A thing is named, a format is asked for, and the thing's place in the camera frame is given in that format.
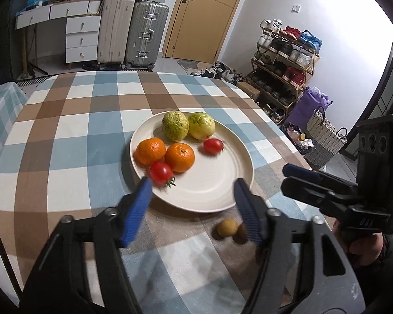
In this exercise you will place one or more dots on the white wall switch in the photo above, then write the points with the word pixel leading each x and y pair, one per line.
pixel 295 8

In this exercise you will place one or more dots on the white desk with drawers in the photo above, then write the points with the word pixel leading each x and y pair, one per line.
pixel 82 23

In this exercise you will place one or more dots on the wooden shoe rack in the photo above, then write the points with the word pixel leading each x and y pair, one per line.
pixel 309 72

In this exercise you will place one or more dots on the woven white grey basket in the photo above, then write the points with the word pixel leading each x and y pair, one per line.
pixel 324 137

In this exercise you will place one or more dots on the cream round plate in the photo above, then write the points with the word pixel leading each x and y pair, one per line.
pixel 216 183

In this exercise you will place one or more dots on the grey doormat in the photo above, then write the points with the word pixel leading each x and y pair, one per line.
pixel 186 63

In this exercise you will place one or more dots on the silver suitcase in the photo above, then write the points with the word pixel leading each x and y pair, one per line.
pixel 147 36

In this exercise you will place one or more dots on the brown longan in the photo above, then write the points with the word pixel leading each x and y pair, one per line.
pixel 242 234
pixel 226 228

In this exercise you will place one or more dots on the bumpy green guava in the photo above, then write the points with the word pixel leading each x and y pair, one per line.
pixel 175 126

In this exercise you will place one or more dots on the smooth yellow-green guava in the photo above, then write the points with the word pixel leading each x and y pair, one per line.
pixel 201 126

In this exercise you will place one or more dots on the cardboard box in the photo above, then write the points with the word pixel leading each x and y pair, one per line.
pixel 249 89

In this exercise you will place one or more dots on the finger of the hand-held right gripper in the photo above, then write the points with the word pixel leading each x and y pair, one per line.
pixel 308 191
pixel 293 170

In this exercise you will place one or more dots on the light blue checked cloth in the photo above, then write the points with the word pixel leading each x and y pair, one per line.
pixel 0 111

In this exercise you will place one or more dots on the red tomato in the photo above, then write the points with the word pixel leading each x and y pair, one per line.
pixel 213 145
pixel 161 173

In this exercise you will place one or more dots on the shoe rack with shoes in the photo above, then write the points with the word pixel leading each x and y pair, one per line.
pixel 283 49

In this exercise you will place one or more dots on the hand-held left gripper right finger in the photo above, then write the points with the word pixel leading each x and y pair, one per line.
pixel 249 209

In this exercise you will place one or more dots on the orange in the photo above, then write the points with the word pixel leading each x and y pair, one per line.
pixel 149 150
pixel 180 157

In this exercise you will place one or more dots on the purple bag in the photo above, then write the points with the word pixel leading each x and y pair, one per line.
pixel 306 108

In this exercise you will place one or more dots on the brown blue checked tablecloth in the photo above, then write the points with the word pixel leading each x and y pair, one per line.
pixel 68 137

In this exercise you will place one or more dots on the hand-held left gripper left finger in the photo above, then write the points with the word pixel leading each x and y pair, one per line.
pixel 136 209

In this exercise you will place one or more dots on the tan wooden door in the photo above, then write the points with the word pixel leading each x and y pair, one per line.
pixel 203 19

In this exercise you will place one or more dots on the person's right forearm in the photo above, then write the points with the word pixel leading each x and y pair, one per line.
pixel 391 268

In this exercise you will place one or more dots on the person's right hand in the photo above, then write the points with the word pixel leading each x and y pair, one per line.
pixel 365 250

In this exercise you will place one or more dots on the beige suitcase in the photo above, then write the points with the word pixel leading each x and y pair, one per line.
pixel 114 32

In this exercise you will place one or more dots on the pile of sneakers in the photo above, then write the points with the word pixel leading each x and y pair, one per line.
pixel 221 72

